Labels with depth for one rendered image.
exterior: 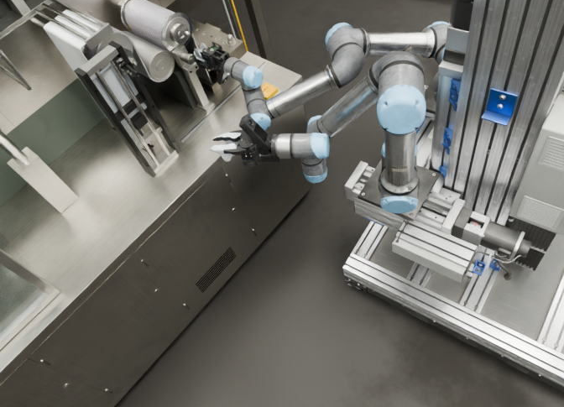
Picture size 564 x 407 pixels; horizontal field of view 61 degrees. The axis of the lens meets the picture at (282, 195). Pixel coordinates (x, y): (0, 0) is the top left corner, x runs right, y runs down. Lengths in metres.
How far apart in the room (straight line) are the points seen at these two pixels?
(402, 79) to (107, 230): 1.22
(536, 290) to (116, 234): 1.76
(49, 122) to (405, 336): 1.85
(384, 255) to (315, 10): 2.29
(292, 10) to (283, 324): 2.55
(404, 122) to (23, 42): 1.41
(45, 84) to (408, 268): 1.74
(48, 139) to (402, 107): 1.52
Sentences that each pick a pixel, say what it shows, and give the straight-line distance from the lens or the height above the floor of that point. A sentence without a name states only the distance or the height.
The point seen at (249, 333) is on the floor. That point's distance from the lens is 2.53.
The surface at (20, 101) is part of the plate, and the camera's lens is 2.12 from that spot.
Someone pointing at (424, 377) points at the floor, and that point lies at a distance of 2.40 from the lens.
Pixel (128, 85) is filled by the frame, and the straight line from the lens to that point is 1.76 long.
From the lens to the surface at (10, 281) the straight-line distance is 1.78.
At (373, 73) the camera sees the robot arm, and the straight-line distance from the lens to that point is 1.38.
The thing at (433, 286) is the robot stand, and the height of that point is 0.21.
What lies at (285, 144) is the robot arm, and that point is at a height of 1.25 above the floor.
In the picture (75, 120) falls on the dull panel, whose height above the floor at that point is 0.99.
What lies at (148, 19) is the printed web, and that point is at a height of 1.30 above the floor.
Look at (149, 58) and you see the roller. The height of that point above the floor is 1.23.
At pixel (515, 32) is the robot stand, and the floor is 1.48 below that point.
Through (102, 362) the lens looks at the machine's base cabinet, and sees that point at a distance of 2.26.
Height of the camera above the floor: 2.33
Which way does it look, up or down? 55 degrees down
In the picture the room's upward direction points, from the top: 19 degrees counter-clockwise
